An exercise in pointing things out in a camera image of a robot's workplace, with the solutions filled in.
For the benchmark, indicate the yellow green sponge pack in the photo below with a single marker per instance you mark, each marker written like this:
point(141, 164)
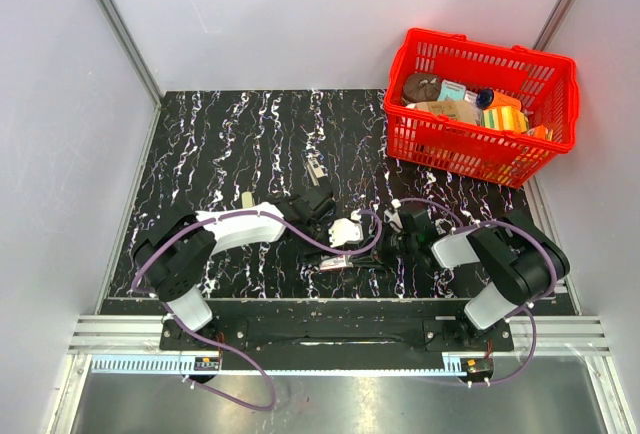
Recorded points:
point(505, 118)

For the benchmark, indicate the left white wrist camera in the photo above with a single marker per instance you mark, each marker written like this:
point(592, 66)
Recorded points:
point(346, 230)

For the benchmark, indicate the red plastic basket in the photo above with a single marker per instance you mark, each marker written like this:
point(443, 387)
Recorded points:
point(546, 84)

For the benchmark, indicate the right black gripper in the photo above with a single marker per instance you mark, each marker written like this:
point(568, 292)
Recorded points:
point(384, 241)

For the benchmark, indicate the orange small box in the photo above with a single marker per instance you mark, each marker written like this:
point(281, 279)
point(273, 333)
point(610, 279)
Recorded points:
point(539, 132)

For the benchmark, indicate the beige stapler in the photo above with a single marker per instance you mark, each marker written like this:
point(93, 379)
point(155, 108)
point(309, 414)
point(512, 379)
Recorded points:
point(247, 199)

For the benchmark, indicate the brown cardboard package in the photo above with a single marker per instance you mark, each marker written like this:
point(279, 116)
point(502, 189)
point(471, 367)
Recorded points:
point(462, 111)

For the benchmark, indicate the teal small box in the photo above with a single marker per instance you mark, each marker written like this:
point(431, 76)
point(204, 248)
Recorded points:
point(451, 91)

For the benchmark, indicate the red white staple box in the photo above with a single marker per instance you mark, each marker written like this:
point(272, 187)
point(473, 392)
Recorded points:
point(345, 262)

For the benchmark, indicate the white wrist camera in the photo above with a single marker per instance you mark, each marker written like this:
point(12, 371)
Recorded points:
point(392, 216)
point(346, 230)

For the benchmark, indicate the blue capped orange bottle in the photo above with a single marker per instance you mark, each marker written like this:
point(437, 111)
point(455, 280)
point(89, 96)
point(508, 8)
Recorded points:
point(490, 98)

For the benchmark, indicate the brown round object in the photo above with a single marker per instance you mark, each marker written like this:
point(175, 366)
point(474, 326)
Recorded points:
point(421, 87)

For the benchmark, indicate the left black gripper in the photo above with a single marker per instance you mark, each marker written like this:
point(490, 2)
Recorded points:
point(314, 252)

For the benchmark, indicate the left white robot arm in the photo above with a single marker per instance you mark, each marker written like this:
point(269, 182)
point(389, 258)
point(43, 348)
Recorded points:
point(172, 255)

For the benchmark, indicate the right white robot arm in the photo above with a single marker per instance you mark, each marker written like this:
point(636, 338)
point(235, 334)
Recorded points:
point(523, 264)

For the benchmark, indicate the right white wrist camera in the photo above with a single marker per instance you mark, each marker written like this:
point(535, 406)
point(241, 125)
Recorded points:
point(392, 216)

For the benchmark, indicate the aluminium rail frame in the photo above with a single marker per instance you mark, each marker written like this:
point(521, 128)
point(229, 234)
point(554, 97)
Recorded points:
point(130, 344)

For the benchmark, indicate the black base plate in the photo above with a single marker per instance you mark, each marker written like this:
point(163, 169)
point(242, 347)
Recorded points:
point(349, 335)

